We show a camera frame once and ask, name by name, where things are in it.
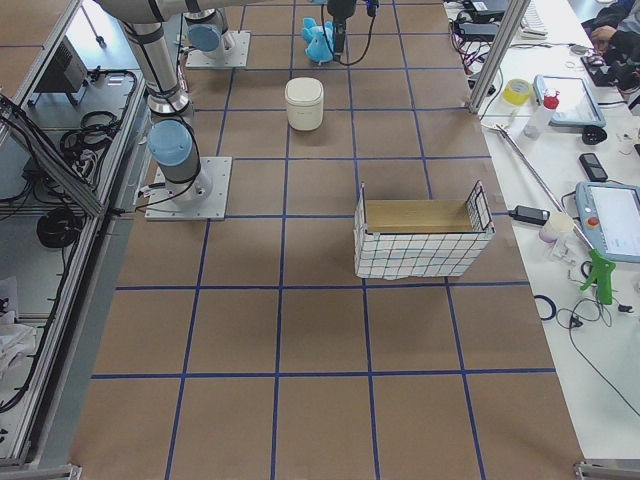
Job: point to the clear bottle red cap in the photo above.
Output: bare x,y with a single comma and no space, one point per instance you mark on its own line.
539,121

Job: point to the black power adapter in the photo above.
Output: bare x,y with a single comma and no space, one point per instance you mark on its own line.
529,215

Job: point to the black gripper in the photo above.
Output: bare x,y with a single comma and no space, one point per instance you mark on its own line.
339,11

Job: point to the aluminium frame post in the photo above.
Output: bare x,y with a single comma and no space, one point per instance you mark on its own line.
508,27

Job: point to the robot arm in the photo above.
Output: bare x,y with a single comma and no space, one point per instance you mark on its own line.
171,139
216,18

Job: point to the teach pendant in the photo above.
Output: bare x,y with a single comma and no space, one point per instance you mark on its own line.
609,218
578,106

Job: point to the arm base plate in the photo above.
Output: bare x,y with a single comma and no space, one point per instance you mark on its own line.
212,50
205,199

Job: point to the yellow tape roll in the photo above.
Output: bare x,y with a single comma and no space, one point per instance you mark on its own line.
517,91

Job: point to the blue teddy bear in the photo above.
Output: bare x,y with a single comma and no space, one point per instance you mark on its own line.
319,39

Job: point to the teach pendant far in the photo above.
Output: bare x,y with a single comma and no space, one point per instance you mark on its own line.
578,106

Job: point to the metal reacher rod green handle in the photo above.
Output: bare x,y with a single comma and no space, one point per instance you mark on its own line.
602,268

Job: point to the wooden box with grid cloth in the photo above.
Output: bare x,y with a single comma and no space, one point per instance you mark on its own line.
397,239

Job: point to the teach pendant near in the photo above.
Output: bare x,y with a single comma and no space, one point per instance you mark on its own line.
609,218

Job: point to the white paper cup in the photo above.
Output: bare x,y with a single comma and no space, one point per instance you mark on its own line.
556,226

